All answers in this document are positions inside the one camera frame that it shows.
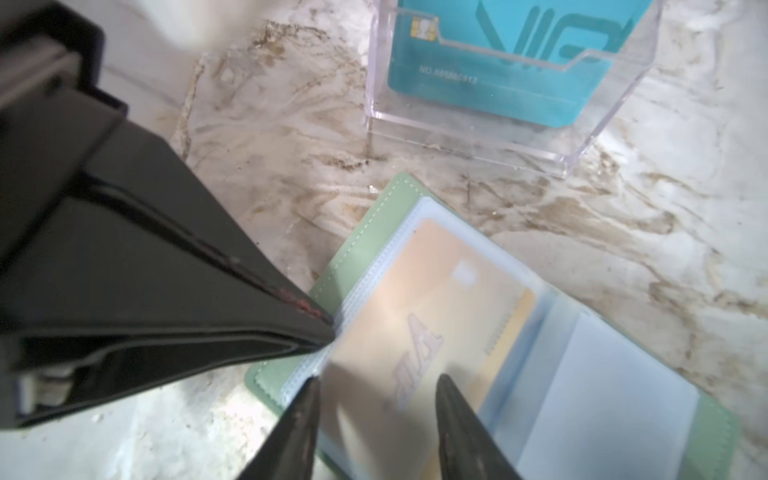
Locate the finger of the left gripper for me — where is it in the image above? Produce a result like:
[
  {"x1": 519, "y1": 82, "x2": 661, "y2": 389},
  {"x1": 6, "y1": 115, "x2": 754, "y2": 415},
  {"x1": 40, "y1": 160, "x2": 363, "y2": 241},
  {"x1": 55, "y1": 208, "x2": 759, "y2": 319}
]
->
[
  {"x1": 0, "y1": 116, "x2": 336, "y2": 337},
  {"x1": 11, "y1": 335, "x2": 324, "y2": 429}
]

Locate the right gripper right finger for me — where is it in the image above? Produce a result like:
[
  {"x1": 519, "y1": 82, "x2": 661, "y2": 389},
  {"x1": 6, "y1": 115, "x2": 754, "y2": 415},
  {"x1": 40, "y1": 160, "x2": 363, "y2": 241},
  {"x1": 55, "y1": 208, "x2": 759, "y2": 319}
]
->
[{"x1": 435, "y1": 374, "x2": 522, "y2": 480}]

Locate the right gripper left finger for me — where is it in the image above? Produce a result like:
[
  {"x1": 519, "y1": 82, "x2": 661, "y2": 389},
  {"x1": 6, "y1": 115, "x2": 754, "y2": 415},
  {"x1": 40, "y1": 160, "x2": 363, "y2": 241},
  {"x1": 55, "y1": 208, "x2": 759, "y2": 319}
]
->
[{"x1": 237, "y1": 377, "x2": 321, "y2": 480}]

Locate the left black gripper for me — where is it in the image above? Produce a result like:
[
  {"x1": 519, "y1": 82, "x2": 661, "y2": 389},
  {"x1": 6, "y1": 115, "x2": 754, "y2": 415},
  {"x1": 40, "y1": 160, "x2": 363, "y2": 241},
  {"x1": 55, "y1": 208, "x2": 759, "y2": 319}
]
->
[{"x1": 1, "y1": 1, "x2": 126, "y2": 430}]

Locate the green card holder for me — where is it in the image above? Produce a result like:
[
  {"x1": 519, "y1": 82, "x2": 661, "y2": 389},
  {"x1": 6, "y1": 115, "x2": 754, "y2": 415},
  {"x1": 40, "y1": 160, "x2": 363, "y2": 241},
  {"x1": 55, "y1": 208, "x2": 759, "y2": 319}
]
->
[{"x1": 245, "y1": 173, "x2": 740, "y2": 479}]

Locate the gold card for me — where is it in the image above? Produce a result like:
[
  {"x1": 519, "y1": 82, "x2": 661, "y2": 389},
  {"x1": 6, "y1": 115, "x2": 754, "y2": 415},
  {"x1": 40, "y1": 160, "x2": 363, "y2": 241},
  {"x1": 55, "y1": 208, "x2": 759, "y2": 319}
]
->
[{"x1": 320, "y1": 216, "x2": 538, "y2": 479}]

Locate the teal VIP credit card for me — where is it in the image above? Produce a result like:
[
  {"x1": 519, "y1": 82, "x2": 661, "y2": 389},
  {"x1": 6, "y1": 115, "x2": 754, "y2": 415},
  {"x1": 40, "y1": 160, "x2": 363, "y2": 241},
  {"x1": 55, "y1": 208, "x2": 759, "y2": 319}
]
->
[{"x1": 388, "y1": 0, "x2": 650, "y2": 128}]

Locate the clear acrylic card stand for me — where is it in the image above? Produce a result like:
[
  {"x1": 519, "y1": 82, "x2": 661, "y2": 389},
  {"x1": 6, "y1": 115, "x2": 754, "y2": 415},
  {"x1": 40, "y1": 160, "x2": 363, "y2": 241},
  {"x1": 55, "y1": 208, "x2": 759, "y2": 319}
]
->
[{"x1": 365, "y1": 1, "x2": 663, "y2": 177}]

